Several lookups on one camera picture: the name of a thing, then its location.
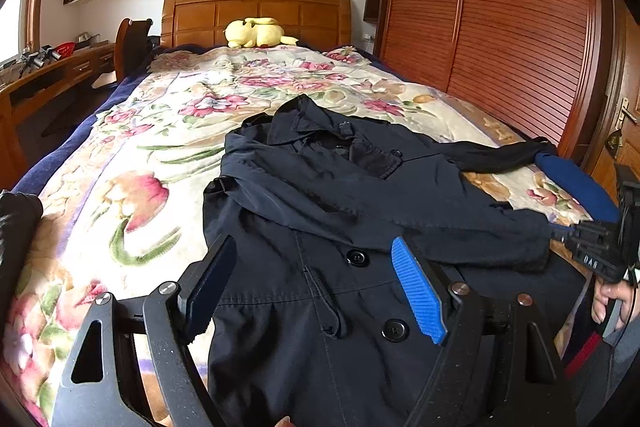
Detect dark red-striped cloth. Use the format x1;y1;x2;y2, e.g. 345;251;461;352
559;277;610;390

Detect navy blue bed sheet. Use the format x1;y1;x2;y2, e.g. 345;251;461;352
10;43;168;195

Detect long wooden desk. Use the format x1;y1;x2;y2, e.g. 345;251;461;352
0;41;119;190

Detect yellow plush toy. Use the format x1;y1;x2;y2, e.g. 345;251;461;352
223;17;300;50

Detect wooden door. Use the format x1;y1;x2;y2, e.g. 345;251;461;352
582;2;640;208

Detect black folded garment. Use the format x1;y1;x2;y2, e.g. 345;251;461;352
0;189;45;290

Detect window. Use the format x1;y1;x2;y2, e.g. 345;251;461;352
0;0;52;65

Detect navy trench coat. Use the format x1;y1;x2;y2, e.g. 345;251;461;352
202;94;591;427

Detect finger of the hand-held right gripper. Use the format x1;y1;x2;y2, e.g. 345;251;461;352
551;221;620;251

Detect person's right forearm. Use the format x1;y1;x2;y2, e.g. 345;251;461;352
595;314;640;427

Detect floral blanket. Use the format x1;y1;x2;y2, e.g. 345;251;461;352
0;44;598;427

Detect wooden slatted wardrobe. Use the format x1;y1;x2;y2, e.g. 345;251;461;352
364;0;617;170

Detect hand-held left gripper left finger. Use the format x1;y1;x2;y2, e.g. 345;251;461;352
50;234;237;427

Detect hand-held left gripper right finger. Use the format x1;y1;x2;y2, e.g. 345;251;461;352
391;237;578;427

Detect person's right hand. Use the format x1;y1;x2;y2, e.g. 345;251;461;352
591;279;640;329

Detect blue cloth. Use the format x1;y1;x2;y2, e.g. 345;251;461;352
534;152;621;227

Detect dark wooden chair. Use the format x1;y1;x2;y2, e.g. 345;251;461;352
91;18;154;90

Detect brass door handle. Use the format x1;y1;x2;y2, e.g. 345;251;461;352
616;98;640;125

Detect black tools on desk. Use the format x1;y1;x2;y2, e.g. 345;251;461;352
19;46;60;68

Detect wooden bed headboard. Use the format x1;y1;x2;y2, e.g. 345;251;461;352
161;0;353;51

